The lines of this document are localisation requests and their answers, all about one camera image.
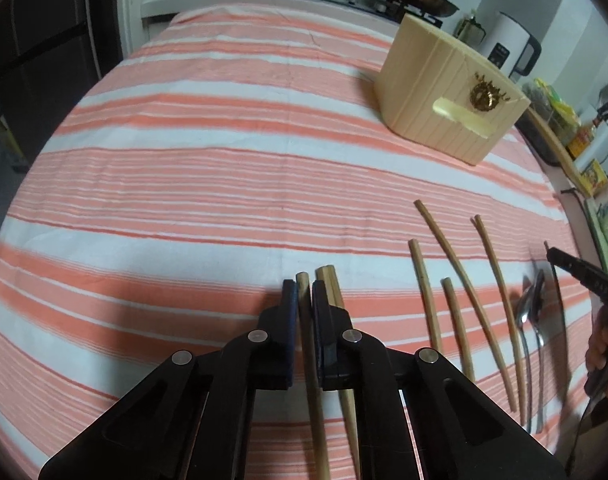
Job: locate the wooden chopstick one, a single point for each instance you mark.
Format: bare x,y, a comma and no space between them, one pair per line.
313,393

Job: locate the wooden chopstick six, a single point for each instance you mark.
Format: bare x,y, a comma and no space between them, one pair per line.
506,303

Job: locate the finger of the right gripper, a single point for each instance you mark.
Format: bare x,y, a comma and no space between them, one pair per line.
590,276

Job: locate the striped orange white tablecloth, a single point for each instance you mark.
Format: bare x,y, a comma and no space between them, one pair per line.
236,149

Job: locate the wooden cutting board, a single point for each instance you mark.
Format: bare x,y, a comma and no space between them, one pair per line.
552,151

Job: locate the brown sauce bottle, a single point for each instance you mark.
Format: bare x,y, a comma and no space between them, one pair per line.
582,138

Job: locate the yellow snack bags basket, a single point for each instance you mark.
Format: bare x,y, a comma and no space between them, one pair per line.
558,115

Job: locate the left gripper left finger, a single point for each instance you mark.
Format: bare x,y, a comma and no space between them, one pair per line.
190,417

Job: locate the wooden chopstick four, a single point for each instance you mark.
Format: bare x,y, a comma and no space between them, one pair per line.
459,329

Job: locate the steel spoon one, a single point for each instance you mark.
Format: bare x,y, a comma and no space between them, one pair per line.
522,309

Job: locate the cream utensil holder box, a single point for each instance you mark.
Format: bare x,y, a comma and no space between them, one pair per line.
435,91

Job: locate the steel spoon two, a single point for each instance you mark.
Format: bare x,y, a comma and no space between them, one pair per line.
534,317

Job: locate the white electric kettle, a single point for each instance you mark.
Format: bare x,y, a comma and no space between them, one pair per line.
511,47

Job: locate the wooden chopstick three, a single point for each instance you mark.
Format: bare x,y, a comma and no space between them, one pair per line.
426,295

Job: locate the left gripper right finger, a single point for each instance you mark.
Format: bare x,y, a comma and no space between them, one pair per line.
417,415

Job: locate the wooden chopstick two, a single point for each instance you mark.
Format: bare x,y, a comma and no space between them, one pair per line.
331,322

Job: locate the person's right hand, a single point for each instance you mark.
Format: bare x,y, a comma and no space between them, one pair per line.
596,359

